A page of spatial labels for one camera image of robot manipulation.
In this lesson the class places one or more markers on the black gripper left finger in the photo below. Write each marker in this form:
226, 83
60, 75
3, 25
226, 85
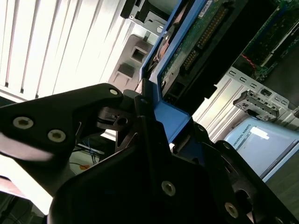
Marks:
46, 117

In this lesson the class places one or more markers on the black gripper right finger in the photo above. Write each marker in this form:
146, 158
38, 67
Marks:
219, 163

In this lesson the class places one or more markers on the hard disk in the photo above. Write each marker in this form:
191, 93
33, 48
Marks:
172, 114

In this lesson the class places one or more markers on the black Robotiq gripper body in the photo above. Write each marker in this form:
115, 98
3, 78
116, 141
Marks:
112, 198

